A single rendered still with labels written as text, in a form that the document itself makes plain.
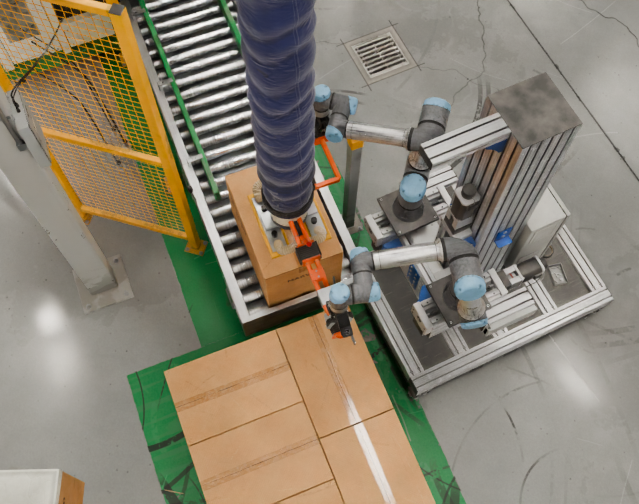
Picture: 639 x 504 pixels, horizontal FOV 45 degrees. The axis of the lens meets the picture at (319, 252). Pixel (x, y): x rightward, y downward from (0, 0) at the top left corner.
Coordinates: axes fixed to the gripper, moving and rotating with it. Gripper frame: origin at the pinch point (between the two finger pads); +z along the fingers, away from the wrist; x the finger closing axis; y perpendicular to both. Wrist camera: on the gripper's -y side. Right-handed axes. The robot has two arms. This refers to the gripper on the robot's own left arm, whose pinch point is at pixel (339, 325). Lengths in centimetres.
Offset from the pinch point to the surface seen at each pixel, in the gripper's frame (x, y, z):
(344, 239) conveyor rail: -28, 64, 69
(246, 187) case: 15, 92, 33
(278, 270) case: 14, 45, 33
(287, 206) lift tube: 5, 50, -18
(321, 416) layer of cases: 15, -19, 72
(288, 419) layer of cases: 31, -15, 72
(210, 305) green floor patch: 51, 75, 127
